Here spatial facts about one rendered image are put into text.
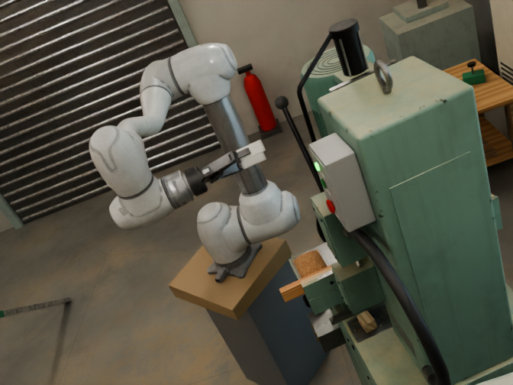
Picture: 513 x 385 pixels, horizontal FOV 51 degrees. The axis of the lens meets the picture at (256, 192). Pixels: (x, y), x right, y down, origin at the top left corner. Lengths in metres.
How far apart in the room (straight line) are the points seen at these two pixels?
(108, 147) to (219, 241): 0.86
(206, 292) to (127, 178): 0.93
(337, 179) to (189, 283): 1.33
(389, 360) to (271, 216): 0.73
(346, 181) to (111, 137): 0.57
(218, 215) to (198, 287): 0.34
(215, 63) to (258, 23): 2.64
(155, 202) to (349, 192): 0.56
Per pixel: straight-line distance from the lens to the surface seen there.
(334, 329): 1.85
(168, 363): 2.98
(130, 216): 1.40
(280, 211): 1.97
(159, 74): 1.80
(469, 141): 1.04
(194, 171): 1.39
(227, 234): 2.01
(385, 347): 1.53
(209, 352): 2.90
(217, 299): 2.09
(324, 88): 1.25
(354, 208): 1.03
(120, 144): 1.29
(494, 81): 3.18
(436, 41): 3.74
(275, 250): 2.15
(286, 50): 4.47
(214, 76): 1.77
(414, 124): 0.97
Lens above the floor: 1.97
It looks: 31 degrees down
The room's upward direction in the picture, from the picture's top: 24 degrees counter-clockwise
